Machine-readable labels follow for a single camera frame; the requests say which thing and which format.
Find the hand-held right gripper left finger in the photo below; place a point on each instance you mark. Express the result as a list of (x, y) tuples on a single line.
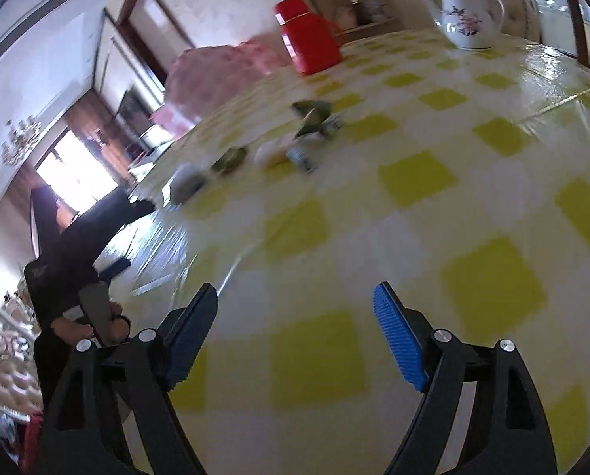
[(196, 331)]

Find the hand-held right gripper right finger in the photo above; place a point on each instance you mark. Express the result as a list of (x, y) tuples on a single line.
[(398, 336)]

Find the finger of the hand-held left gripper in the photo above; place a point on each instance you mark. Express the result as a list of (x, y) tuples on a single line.
[(126, 210), (43, 217)]

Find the white grey snack packet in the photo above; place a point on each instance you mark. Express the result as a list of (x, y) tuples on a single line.
[(188, 183)]

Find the dark green snack packet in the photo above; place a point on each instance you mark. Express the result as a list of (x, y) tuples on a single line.
[(228, 161)]

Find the white beige snack packet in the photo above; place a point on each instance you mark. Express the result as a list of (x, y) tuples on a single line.
[(270, 153)]

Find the small silver blue snack packet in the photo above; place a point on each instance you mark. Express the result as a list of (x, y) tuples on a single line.
[(302, 156)]

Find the teal green snack packet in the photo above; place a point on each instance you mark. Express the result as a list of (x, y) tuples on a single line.
[(309, 108)]

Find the person's left hand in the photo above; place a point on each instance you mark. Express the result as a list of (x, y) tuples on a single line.
[(70, 329)]

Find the brown curtain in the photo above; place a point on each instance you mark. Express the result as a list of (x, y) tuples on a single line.
[(99, 123), (20, 198)]

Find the glass balcony door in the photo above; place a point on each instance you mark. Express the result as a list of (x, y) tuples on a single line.
[(77, 173)]

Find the crystal chandelier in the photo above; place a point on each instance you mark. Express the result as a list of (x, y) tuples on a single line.
[(20, 141)]

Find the yellow checked tablecloth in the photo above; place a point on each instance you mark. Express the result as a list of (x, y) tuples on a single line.
[(423, 237)]

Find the flat screen television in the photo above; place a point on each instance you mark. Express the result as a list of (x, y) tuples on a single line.
[(131, 106)]

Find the beige tufted dining chair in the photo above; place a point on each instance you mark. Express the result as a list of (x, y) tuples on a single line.
[(13, 386)]

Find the pink checkered cloth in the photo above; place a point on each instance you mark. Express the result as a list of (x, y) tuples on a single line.
[(210, 74)]

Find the person's red garment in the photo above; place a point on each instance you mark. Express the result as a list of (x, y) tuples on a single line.
[(30, 438)]

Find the red thermos flask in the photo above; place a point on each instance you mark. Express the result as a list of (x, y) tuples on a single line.
[(309, 39)]

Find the brown bottle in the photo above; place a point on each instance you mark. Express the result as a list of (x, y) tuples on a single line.
[(356, 10)]

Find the small printed box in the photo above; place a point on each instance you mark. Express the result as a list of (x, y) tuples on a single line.
[(376, 10)]

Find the white floral teapot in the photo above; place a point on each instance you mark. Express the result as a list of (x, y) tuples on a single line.
[(468, 20)]

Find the white ornate chair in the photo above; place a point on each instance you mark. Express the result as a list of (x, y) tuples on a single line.
[(520, 5)]

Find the dark framed window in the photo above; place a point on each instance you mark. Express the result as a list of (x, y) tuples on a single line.
[(557, 15)]

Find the brown door frame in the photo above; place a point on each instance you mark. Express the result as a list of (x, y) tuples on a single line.
[(168, 12)]

